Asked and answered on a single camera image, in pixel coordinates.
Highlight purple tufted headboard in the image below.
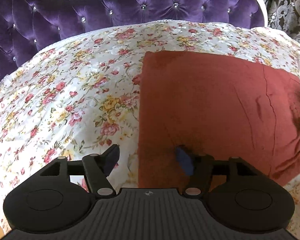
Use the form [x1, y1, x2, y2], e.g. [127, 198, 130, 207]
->
[0, 0, 268, 81]

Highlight floral bed sheet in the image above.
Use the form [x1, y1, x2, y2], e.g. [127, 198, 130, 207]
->
[0, 20, 300, 238]

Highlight red pants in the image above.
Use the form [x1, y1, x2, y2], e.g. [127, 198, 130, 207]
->
[138, 51, 300, 189]

